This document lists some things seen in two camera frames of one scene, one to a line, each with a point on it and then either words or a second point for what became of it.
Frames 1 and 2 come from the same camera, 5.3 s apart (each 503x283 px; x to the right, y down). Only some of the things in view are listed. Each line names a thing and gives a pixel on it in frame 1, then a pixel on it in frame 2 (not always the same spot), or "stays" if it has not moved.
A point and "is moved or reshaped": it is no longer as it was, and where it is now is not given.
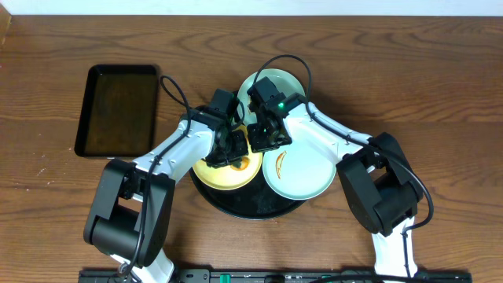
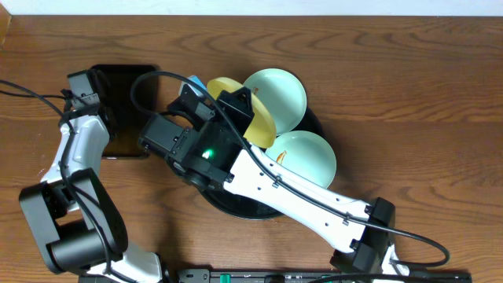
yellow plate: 224,178 is moved or reshaped
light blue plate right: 299,170 stays
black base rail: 283,276 stays
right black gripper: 263,138 -> 239,107
